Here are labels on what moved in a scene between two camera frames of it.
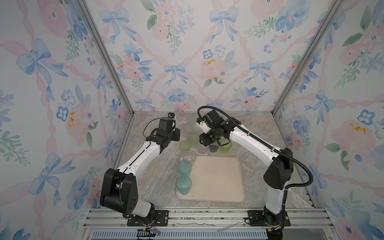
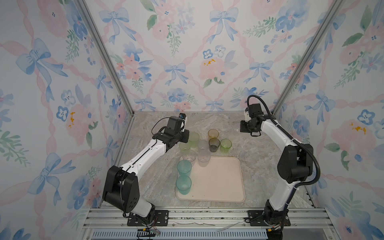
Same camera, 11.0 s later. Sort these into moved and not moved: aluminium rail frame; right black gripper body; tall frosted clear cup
Moved: right black gripper body; tall frosted clear cup
Not moved: aluminium rail frame
